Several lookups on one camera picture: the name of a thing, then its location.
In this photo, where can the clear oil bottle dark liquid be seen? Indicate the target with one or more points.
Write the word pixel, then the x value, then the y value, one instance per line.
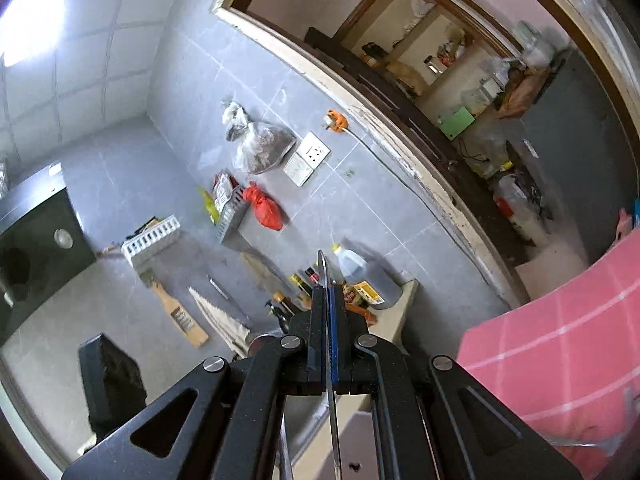
pixel 370 280

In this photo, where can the clear bag of dark goods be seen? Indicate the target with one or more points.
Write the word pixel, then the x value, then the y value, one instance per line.
pixel 262 147

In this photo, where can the red snack packet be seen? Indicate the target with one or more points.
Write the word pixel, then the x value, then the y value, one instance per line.
pixel 224 189

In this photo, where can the red-capped dark sauce bottle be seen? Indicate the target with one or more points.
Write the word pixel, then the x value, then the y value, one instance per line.
pixel 312 277

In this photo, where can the orange power plug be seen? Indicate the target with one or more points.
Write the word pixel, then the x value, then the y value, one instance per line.
pixel 335 121

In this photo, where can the white wall socket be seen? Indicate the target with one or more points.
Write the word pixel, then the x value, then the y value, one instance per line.
pixel 314 151

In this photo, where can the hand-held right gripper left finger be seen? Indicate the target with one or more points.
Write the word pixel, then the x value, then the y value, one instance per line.
pixel 318 320

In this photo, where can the grey door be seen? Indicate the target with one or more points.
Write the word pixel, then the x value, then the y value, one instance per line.
pixel 570 160

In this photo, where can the green cutting board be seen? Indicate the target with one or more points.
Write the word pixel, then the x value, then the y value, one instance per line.
pixel 456 123

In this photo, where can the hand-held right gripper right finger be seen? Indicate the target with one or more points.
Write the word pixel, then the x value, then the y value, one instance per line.
pixel 337 320

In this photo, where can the pink checked blanket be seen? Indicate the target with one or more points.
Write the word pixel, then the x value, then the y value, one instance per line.
pixel 545 340

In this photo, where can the black spray bottle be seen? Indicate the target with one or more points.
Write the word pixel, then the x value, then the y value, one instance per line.
pixel 278 316

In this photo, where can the pale bamboo whisk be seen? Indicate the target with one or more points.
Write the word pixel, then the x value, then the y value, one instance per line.
pixel 222 322

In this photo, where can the yellow packet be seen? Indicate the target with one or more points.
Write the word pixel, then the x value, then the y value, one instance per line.
pixel 210 206

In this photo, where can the wooden paddle brush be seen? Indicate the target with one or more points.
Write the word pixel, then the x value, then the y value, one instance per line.
pixel 180 316

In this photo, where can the small grey plastic bag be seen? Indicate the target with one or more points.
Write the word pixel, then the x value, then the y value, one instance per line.
pixel 235 120

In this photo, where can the yellow-label dark sauce bottle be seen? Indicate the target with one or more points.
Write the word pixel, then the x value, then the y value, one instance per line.
pixel 301 290

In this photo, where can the white wall switch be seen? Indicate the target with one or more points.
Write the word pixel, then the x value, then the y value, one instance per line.
pixel 299 170

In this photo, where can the red plastic bag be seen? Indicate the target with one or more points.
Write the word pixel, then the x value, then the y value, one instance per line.
pixel 264 209

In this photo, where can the black range hood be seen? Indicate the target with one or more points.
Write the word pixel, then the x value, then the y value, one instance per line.
pixel 35 240

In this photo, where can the grey plastic basket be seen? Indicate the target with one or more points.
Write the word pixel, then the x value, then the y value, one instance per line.
pixel 231 217

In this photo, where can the white plastic basket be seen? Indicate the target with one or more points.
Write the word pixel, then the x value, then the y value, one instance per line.
pixel 150 242

